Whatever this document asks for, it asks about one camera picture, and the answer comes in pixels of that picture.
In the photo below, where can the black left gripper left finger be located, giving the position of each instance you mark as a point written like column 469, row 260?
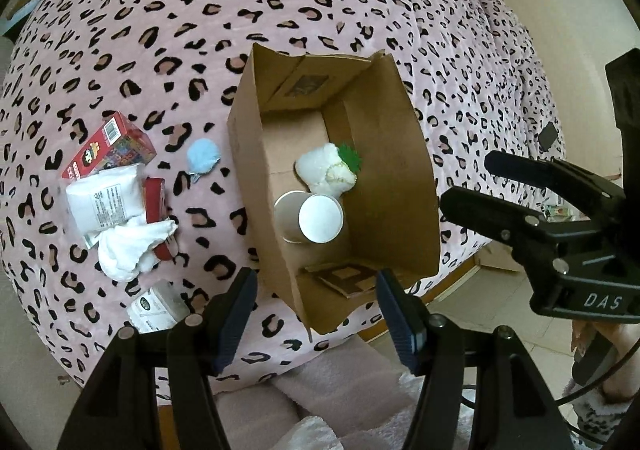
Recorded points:
column 204, row 344

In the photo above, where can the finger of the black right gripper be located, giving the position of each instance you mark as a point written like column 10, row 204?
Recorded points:
column 563, row 178
column 497, row 219

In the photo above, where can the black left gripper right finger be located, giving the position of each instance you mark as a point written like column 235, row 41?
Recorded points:
column 425, row 342

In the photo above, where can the small white tissue pack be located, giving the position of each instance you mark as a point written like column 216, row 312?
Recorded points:
column 158, row 308

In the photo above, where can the white towel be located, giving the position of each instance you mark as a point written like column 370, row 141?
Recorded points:
column 127, row 250

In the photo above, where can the white paper cup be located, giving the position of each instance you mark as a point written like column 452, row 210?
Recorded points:
column 302, row 217

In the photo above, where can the white zip pouch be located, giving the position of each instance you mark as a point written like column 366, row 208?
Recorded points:
column 110, row 197

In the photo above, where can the white plush toy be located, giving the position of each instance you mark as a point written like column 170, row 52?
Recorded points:
column 323, row 171

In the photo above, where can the light blue pompom keychain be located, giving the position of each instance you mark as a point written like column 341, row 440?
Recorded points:
column 203, row 155

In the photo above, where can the red bricks toy box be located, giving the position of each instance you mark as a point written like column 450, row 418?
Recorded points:
column 118, row 142

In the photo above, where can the person's right hand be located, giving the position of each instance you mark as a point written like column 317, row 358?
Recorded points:
column 606, row 361

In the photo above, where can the brown paper bag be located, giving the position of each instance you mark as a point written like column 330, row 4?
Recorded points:
column 287, row 106

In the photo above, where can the pink leopard print blanket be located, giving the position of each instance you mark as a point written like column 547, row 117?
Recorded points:
column 173, row 66

